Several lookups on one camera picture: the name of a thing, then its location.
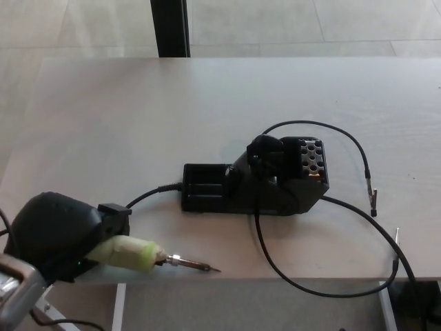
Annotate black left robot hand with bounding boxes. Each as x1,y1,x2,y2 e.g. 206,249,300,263
4,191,134,284

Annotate tape-wrapped soldering iron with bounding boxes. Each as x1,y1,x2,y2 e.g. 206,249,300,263
85,235,223,275

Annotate black soldering station base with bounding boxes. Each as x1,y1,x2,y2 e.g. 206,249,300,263
181,134,331,217

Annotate white diagonal table brace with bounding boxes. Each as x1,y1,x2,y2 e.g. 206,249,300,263
32,283,70,331

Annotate white table leg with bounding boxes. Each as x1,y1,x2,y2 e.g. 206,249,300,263
378,281,398,331
110,283,127,331

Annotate dark object under table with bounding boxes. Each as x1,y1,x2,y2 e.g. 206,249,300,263
391,279,441,331

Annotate black robot wrist cable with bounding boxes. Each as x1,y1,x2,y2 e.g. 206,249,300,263
0,208,14,253

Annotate black soldering iron cable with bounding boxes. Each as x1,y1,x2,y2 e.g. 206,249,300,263
29,182,184,331

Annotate black vertical post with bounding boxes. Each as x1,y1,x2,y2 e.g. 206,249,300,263
150,0,191,58

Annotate thick black power cable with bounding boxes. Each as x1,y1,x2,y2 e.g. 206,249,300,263
322,195,429,331

